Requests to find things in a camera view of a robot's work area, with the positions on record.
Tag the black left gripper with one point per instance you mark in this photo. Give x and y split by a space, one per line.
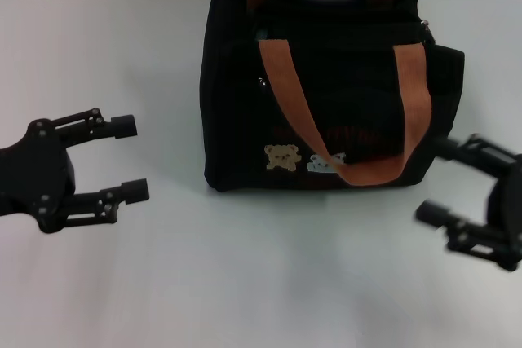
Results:
36 173

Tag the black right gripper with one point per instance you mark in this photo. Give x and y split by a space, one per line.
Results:
507 209

